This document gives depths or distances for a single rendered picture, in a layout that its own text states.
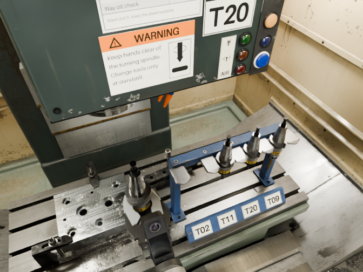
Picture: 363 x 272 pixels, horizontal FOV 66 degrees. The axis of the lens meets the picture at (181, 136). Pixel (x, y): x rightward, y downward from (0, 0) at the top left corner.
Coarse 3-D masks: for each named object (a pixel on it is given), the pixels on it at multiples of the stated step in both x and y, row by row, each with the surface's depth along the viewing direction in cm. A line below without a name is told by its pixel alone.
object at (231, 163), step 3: (219, 153) 96; (216, 156) 96; (216, 159) 95; (219, 159) 95; (234, 159) 95; (219, 162) 94; (222, 162) 94; (228, 162) 94; (231, 162) 94; (222, 165) 93; (225, 165) 93; (228, 165) 95; (231, 165) 94; (222, 168) 95; (225, 168) 94
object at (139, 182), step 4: (132, 176) 62; (136, 176) 62; (140, 176) 63; (132, 180) 63; (136, 180) 63; (140, 180) 63; (132, 184) 63; (136, 184) 63; (140, 184) 64; (144, 184) 66; (132, 188) 64; (136, 188) 64; (140, 188) 65; (144, 188) 66; (132, 192) 65; (136, 192) 65; (140, 192) 65; (144, 192) 66; (132, 196) 66; (136, 196) 66; (140, 196) 66
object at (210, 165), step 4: (208, 156) 97; (212, 156) 97; (200, 160) 96; (204, 160) 95; (208, 160) 95; (212, 160) 95; (204, 164) 94; (208, 164) 94; (212, 164) 94; (216, 164) 94; (204, 168) 93; (208, 168) 93; (212, 168) 93; (216, 168) 93; (208, 172) 92; (212, 172) 92; (216, 172) 92
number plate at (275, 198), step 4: (276, 192) 117; (268, 196) 116; (272, 196) 116; (276, 196) 117; (280, 196) 118; (268, 200) 116; (272, 200) 116; (276, 200) 117; (280, 200) 118; (268, 204) 116; (272, 204) 116; (276, 204) 117
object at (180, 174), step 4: (172, 168) 93; (176, 168) 93; (180, 168) 93; (184, 168) 93; (172, 172) 92; (176, 172) 92; (180, 172) 92; (184, 172) 92; (172, 176) 91; (176, 176) 91; (180, 176) 91; (184, 176) 91; (188, 176) 91; (176, 180) 90; (180, 180) 90; (184, 180) 90; (188, 180) 90; (180, 184) 89; (184, 184) 89
